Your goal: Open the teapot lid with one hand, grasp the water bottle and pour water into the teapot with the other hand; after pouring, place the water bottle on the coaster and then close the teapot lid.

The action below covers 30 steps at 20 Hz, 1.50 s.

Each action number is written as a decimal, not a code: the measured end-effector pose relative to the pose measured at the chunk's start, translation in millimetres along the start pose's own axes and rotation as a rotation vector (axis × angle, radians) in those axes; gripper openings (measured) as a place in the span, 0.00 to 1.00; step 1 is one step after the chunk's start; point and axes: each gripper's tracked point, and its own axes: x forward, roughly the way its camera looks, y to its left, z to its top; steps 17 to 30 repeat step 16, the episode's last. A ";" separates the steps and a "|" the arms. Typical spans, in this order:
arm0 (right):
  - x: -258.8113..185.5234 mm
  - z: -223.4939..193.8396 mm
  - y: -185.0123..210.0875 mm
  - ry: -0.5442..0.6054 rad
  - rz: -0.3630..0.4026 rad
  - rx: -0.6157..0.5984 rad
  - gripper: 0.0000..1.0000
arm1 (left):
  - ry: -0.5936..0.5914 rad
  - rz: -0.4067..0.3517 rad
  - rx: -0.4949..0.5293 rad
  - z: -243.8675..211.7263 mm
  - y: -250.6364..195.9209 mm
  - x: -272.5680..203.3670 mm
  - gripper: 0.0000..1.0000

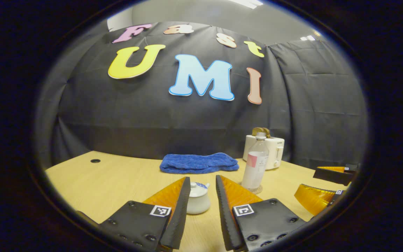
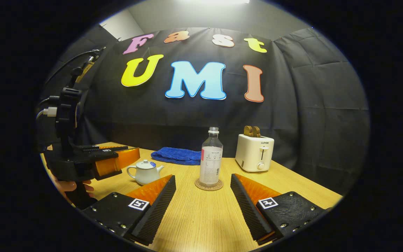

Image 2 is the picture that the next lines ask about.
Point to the blue towel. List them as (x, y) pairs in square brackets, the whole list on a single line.
[(175, 155)]

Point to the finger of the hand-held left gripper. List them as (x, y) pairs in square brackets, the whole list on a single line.
[(107, 167), (103, 148)]

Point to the white ceramic teacup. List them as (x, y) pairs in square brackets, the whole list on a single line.
[(145, 176)]

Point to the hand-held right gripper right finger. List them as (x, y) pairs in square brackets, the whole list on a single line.
[(248, 210)]

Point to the round cork coaster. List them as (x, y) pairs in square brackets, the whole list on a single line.
[(219, 186)]

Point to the black backdrop cloth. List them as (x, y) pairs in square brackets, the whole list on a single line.
[(152, 119)]

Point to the clear plastic water bottle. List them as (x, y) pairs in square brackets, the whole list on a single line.
[(211, 164)]

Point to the cream white toaster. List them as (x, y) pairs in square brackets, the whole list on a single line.
[(254, 154)]

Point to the ceiling light panel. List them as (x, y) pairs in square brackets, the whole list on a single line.
[(219, 1)]

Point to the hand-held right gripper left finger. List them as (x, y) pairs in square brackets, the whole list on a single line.
[(156, 213)]

